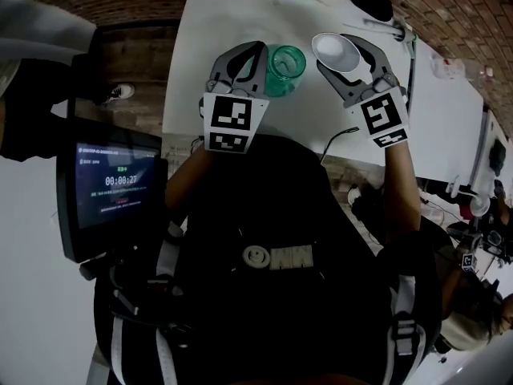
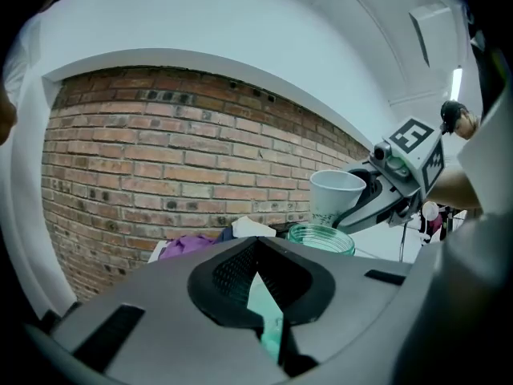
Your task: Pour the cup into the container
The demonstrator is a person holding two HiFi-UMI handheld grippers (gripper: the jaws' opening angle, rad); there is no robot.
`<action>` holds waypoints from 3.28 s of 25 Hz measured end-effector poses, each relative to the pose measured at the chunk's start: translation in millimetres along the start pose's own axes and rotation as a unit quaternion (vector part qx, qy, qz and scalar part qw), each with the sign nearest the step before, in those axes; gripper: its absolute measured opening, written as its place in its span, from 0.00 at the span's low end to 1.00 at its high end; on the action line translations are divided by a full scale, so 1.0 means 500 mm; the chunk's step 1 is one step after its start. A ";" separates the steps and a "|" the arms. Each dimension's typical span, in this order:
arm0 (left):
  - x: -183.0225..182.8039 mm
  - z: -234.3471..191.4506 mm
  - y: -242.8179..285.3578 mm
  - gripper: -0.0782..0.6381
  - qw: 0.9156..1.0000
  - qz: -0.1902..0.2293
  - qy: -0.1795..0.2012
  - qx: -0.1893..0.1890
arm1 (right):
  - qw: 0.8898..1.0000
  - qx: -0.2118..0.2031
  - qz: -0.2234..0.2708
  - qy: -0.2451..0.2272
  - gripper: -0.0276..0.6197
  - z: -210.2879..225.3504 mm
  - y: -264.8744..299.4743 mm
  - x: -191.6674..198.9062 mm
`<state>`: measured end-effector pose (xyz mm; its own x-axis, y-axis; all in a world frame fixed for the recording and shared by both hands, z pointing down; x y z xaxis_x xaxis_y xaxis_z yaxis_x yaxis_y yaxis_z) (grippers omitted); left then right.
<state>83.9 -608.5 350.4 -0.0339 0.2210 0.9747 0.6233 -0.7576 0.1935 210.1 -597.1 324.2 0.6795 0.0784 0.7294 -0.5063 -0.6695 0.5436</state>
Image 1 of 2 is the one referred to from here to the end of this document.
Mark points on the person's right forearm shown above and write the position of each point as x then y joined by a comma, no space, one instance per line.
401,191

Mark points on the black cloth bundle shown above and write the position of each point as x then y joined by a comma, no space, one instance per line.
370,0

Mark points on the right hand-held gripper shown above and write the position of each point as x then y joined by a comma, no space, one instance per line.
380,114

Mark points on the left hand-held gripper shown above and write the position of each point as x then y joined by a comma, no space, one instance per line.
228,118

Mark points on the black tablet screen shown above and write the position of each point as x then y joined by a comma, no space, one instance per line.
114,187

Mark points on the clear plastic bottle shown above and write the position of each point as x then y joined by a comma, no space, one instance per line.
447,66

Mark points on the person's left forearm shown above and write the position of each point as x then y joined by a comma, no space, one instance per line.
186,183

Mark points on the person's black shirt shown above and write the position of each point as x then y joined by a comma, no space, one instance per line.
280,295

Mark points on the green glass jar container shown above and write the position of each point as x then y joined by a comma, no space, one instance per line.
284,70

